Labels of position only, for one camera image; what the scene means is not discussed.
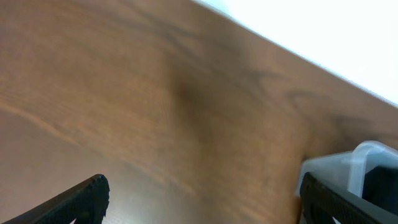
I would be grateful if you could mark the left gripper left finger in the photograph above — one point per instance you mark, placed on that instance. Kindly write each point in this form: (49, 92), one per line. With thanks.
(86, 202)

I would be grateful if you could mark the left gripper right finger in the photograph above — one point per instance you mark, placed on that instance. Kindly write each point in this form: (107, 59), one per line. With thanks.
(324, 202)

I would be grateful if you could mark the clear plastic storage bin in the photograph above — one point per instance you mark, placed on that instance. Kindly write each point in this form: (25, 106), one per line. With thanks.
(348, 169)

